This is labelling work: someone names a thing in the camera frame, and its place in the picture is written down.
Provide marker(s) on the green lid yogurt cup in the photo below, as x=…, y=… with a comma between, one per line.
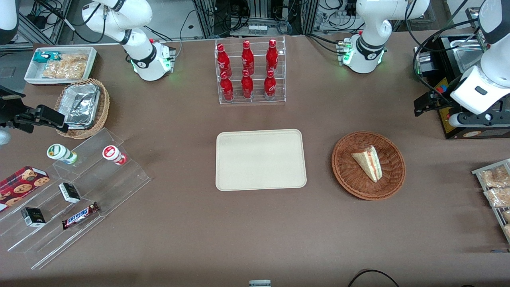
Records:
x=59, y=152

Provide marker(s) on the teal snack packet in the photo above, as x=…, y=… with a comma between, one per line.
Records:
x=42, y=57

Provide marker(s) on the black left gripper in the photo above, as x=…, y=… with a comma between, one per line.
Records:
x=433, y=99

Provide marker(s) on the grey snack display tray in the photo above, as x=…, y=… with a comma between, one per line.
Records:
x=478, y=172

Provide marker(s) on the white power strip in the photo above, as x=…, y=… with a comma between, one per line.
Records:
x=338, y=18

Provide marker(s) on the aluminium frame rack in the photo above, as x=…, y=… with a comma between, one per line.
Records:
x=259, y=8

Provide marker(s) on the clear acrylic bottle rack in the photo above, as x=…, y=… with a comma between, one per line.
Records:
x=255, y=101

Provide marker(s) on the light woven wicker basket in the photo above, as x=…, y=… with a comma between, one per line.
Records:
x=104, y=103

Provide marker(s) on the clear acrylic tiered stand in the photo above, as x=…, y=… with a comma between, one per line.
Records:
x=103, y=187

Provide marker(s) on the snickers chocolate bar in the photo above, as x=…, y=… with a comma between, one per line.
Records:
x=79, y=215

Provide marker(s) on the small grey device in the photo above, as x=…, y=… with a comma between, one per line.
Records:
x=259, y=283

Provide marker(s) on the red lid yogurt cup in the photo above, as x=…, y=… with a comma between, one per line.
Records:
x=112, y=154

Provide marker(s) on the white rectangular snack bin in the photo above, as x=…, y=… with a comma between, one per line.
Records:
x=32, y=75

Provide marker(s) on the red cookie box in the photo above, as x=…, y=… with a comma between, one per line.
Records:
x=20, y=185

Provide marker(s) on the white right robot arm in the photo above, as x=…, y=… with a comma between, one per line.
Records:
x=137, y=52

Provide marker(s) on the aluminium foil tray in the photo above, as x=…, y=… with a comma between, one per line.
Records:
x=79, y=105

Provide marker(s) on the beige rectangular plastic tray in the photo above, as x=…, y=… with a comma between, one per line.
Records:
x=261, y=159

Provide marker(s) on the clear bag of snacks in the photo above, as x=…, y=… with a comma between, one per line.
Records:
x=507, y=231
x=498, y=197
x=494, y=176
x=506, y=216

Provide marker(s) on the triangular sandwich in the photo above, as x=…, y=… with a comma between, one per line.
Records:
x=368, y=163

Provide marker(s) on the clear bag of crackers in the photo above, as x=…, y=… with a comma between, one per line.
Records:
x=67, y=65

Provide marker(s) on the brown round wicker basket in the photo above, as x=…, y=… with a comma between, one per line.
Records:
x=346, y=171

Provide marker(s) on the small black box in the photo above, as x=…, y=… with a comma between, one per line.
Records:
x=69, y=192
x=32, y=217

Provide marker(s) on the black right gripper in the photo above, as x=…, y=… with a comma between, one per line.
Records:
x=8, y=104

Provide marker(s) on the red cola bottle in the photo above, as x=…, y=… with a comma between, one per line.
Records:
x=269, y=87
x=247, y=57
x=272, y=56
x=227, y=88
x=247, y=85
x=223, y=59

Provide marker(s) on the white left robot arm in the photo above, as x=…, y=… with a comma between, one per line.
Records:
x=370, y=24

